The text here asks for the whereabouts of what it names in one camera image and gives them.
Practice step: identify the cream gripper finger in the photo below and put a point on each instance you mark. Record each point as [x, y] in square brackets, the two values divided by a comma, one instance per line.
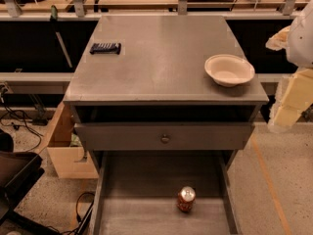
[279, 40]
[294, 96]

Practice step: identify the red coke can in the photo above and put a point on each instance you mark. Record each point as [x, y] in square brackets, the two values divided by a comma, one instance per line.
[185, 199]

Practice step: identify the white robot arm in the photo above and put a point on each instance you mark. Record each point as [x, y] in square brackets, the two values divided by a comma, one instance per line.
[299, 48]

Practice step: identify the grey metal drawer cabinet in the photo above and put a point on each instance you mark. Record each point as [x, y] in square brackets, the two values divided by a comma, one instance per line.
[159, 75]

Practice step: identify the round drawer knob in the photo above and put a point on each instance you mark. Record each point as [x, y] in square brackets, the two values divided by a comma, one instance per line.
[164, 138]

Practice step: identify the open grey middle drawer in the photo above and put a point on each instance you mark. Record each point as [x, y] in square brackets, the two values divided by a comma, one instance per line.
[137, 195]

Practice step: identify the grey top drawer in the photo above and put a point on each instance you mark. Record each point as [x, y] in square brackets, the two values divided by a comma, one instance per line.
[146, 136]

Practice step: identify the white paper bowl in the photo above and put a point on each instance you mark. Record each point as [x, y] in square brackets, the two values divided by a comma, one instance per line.
[229, 70]

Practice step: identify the cardboard box on floor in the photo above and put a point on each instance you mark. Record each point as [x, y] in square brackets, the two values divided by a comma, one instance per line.
[70, 160]

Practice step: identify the black chair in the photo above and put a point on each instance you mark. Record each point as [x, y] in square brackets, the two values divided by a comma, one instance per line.
[19, 171]

